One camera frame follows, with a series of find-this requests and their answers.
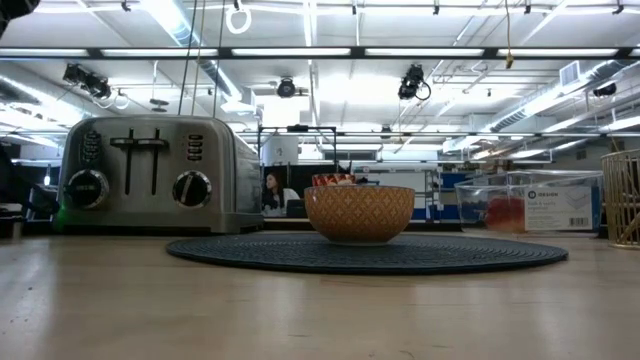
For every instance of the orange patterned ceramic bowl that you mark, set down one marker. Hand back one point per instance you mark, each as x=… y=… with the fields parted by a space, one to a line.
x=359 y=215

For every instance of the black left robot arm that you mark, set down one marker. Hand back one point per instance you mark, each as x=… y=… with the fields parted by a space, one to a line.
x=12 y=10

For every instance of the toasted cereal pieces heap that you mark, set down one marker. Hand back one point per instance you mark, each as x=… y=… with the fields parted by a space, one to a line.
x=342 y=183

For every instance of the person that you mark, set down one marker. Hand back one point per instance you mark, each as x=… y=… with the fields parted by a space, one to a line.
x=277 y=197

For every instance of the white cylindrical tank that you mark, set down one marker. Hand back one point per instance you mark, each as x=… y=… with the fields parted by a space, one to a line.
x=279 y=150

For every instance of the round dark woven placemat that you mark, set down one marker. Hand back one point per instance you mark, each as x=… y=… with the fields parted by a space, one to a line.
x=250 y=255

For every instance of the black beam with light strips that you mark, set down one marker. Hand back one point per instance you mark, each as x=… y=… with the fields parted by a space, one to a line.
x=290 y=52

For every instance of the blue storage bins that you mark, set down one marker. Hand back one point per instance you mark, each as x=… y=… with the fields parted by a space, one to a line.
x=452 y=187

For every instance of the stainless steel four-slot toaster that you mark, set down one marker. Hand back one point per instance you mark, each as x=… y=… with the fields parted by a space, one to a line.
x=150 y=200

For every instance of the clear plastic storage bin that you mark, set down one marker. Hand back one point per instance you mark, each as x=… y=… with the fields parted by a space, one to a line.
x=550 y=185

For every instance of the white ceiling air vent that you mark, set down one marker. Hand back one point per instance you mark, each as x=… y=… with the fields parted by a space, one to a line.
x=570 y=73

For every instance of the small black ceiling fixture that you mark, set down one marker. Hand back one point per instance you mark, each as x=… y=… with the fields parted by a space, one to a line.
x=605 y=90

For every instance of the round black ceiling camera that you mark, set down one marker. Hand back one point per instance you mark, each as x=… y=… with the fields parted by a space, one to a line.
x=286 y=88

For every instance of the black aluminium table frame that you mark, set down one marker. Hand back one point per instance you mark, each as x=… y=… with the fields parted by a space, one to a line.
x=430 y=226

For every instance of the silver ventilation duct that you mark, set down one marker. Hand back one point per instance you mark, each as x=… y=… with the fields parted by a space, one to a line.
x=180 y=30

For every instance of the black ceiling camera cluster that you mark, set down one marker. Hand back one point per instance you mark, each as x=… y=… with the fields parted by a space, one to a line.
x=87 y=80

